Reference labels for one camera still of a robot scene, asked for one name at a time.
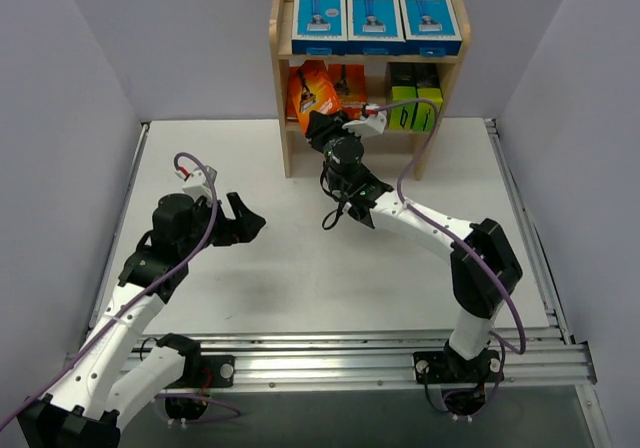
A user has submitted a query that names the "purple cable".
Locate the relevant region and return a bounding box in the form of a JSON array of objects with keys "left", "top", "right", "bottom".
[
  {"left": 362, "top": 97, "right": 527, "bottom": 357},
  {"left": 0, "top": 152, "right": 220, "bottom": 429}
]

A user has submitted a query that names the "white Harry's razor blister pack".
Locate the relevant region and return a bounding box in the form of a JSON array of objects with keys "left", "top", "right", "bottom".
[{"left": 291, "top": 0, "right": 348, "bottom": 56}]

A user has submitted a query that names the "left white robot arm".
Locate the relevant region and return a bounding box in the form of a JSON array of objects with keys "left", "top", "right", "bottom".
[{"left": 17, "top": 192, "right": 266, "bottom": 447}]

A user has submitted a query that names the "orange razor pack top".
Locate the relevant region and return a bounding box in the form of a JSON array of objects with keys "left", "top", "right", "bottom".
[{"left": 285, "top": 66, "right": 298, "bottom": 122}]

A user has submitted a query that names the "blue Harry's razor box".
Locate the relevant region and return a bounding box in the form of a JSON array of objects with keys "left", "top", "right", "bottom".
[
  {"left": 399, "top": 0, "right": 462, "bottom": 57},
  {"left": 346, "top": 0, "right": 405, "bottom": 56}
]

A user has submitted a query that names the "orange razor pack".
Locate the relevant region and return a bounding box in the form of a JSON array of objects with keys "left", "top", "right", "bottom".
[
  {"left": 293, "top": 60, "right": 343, "bottom": 133},
  {"left": 328, "top": 64, "right": 367, "bottom": 120},
  {"left": 285, "top": 66, "right": 298, "bottom": 122}
]

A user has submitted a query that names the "orange razor pack front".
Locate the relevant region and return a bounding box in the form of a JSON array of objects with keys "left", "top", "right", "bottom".
[{"left": 328, "top": 64, "right": 367, "bottom": 120}]

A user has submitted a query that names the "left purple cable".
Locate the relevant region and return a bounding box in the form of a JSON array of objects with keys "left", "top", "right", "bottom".
[{"left": 0, "top": 152, "right": 220, "bottom": 429}]

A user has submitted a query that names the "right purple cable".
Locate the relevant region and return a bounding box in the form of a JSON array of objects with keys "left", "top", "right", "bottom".
[{"left": 362, "top": 97, "right": 527, "bottom": 357}]

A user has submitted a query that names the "wooden three-tier shelf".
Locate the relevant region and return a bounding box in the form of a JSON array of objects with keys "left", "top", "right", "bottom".
[{"left": 269, "top": 0, "right": 471, "bottom": 179}]

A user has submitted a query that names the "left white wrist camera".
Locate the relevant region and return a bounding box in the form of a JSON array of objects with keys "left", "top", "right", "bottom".
[{"left": 175, "top": 165, "right": 217, "bottom": 205}]

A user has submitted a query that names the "black green Gillette box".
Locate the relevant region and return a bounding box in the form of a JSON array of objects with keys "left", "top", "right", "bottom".
[
  {"left": 412, "top": 64, "right": 443, "bottom": 133},
  {"left": 386, "top": 63, "right": 417, "bottom": 131}
]

